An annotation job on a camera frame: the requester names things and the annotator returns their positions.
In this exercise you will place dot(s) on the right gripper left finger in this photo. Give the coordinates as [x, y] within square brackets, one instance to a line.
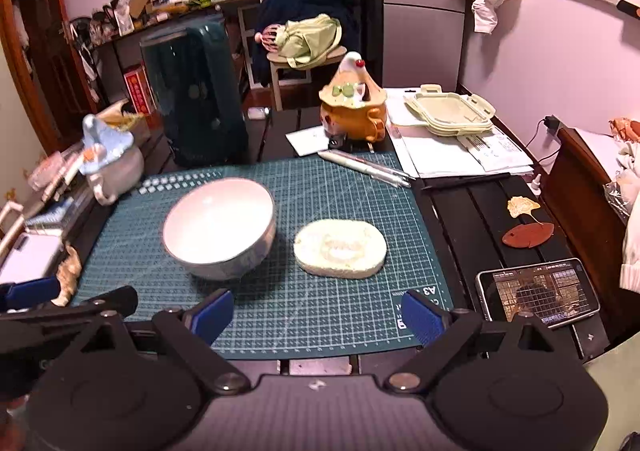
[188, 336]

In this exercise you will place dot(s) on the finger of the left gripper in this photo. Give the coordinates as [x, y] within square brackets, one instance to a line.
[17, 296]

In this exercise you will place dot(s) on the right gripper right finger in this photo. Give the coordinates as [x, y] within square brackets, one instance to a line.
[444, 336]

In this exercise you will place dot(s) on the white ceramic bowl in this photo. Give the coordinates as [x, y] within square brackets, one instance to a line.
[222, 230]

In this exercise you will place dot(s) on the beige loofah sponge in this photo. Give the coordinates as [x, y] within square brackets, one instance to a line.
[338, 248]

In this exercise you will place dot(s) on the black smartphone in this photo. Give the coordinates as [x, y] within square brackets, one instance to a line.
[557, 292]

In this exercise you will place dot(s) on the brown fish shaped coaster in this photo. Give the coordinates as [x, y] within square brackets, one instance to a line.
[529, 235]

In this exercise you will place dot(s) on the yellow ginkgo leaf ornament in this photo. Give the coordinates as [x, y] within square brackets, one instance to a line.
[521, 205]

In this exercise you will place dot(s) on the green cutting mat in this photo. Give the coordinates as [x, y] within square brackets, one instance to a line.
[280, 312]

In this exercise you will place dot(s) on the white teapot blue lid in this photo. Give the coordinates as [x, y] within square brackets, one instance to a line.
[112, 163]

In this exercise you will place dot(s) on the white paper stack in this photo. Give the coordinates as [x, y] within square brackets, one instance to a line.
[425, 155]

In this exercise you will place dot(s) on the light green container lids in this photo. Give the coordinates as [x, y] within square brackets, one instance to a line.
[449, 114]

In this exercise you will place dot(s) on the small white notepad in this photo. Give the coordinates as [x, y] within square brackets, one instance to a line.
[308, 141]

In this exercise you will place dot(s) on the orange teapot yellow lid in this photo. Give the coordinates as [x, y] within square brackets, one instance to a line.
[353, 106]

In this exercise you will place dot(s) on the dark green suitcase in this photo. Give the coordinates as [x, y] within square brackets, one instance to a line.
[192, 79]

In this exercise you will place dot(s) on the wooden stool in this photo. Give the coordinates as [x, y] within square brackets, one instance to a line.
[278, 64]

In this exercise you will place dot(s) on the grey refrigerator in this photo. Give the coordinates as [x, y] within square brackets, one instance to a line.
[422, 42]

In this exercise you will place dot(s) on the green bag on stool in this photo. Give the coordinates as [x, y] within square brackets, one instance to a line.
[302, 44]

